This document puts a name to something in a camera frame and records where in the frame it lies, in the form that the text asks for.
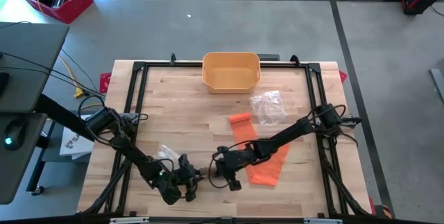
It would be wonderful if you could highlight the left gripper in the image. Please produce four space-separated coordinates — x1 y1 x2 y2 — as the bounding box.
169 153 205 203

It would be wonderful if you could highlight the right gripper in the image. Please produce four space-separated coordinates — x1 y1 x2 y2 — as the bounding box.
209 145 254 192

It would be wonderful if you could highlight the clear plastic bag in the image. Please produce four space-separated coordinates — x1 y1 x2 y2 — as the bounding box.
248 89 289 126
155 143 182 164

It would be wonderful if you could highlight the orange elastic bandage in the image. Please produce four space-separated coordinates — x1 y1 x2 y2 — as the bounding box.
228 112 291 187

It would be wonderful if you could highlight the silver aluminium profile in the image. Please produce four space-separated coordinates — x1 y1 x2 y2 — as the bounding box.
110 217 150 224
303 218 343 224

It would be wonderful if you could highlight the yellow plastic bin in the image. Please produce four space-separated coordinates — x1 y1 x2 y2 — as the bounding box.
201 51 262 95

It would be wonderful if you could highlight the white printed cardboard box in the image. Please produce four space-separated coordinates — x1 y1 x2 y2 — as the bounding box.
58 114 95 160

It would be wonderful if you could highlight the black slanted desk beam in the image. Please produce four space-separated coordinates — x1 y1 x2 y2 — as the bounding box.
34 94 98 141

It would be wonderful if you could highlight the black desk leg with caster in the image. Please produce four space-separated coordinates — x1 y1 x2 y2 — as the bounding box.
26 119 56 197

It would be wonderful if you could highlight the dark grey desk top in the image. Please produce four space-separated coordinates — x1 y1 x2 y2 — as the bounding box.
0 112 48 205

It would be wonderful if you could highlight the black computer mouse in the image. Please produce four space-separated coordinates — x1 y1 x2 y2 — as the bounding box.
3 118 27 151

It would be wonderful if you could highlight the grey metal bar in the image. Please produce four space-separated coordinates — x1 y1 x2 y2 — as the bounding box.
429 67 444 105

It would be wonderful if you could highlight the black aluminium table frame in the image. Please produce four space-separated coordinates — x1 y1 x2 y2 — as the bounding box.
83 53 374 218

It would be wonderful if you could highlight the yellow floor cable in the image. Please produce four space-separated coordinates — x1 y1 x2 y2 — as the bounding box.
57 55 105 111

